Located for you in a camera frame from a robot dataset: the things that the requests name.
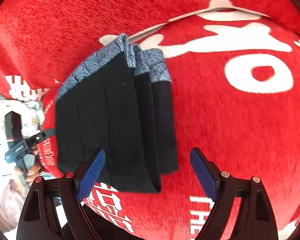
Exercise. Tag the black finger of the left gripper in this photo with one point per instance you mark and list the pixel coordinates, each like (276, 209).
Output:
(38, 138)

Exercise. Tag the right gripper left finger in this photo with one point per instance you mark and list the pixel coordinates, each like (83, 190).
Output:
(39, 219)

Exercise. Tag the black pants grey waistband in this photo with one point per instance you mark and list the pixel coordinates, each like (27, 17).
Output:
(119, 100)

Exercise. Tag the pink sleeve left forearm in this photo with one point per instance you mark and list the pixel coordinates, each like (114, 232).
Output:
(11, 205)

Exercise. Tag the person's left hand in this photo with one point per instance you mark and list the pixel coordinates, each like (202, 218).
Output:
(33, 172)

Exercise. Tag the white patterned cloth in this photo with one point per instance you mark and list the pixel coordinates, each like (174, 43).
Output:
(31, 112)

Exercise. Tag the red printed bed blanket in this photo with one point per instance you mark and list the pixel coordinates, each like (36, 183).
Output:
(235, 84)

